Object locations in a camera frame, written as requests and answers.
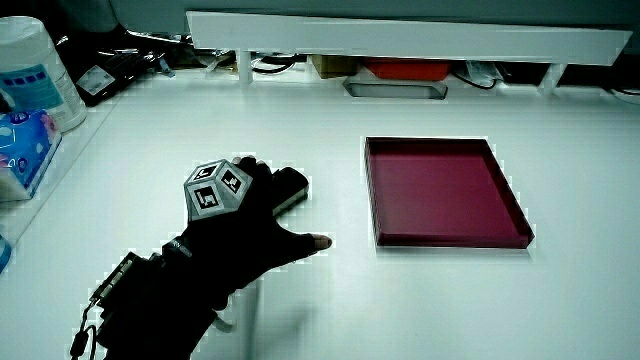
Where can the person's left hand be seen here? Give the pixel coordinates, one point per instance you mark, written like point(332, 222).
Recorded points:
point(240, 235)

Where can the black eraser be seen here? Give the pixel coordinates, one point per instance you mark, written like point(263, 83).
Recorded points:
point(291, 189)

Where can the person's left forearm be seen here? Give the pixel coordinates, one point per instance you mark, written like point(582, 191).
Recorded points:
point(160, 305)

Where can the brown cardboard box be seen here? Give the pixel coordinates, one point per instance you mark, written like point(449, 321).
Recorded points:
point(334, 65)

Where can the red square tray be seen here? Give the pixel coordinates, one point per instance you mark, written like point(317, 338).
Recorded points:
point(440, 200)

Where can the black device with label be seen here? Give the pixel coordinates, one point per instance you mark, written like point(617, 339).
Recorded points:
point(107, 72)

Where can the grey flat tray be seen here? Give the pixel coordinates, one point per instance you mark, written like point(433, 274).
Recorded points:
point(395, 89)

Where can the blue tissue pack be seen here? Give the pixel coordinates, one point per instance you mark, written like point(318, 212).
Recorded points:
point(22, 150)

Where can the orange box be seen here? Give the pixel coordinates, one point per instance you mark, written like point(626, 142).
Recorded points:
point(407, 68)

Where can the blue object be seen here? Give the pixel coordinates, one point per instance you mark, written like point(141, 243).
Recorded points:
point(3, 252)

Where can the white desk shelf riser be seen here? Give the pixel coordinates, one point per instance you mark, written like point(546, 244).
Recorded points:
point(400, 37)

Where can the white wipes canister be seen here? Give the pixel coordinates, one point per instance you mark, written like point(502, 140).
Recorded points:
point(35, 70)

